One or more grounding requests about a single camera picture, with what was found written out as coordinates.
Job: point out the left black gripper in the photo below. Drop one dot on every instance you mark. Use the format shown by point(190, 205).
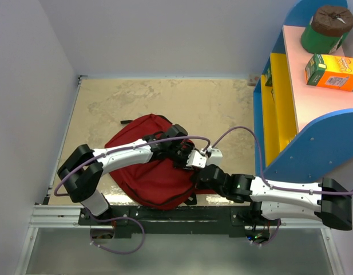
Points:
point(183, 165)

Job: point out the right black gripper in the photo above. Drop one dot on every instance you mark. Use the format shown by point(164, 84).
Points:
point(200, 185)

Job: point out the red student backpack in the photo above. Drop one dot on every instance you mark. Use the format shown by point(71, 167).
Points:
point(156, 184)

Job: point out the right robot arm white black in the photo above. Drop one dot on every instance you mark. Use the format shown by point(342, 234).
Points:
point(326, 201)

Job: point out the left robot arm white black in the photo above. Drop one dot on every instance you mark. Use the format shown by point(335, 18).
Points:
point(83, 169)

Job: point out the blue yellow pink shelf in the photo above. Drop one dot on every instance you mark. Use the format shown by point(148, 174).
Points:
point(304, 132)

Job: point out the green box on shelf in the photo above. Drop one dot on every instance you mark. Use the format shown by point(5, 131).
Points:
point(268, 77)

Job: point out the orange green crayon box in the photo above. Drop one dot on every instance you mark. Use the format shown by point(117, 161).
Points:
point(329, 71)

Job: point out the green cylinder brown lid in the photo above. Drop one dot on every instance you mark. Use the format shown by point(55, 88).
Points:
point(327, 29)

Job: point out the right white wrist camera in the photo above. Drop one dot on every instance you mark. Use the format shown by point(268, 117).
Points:
point(214, 156)

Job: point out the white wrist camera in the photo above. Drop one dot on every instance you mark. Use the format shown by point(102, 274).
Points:
point(214, 156)
point(196, 160)

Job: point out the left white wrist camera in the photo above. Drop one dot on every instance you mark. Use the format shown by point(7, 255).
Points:
point(196, 160)

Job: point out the aluminium rail frame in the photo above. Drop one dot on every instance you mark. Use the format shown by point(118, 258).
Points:
point(205, 239)

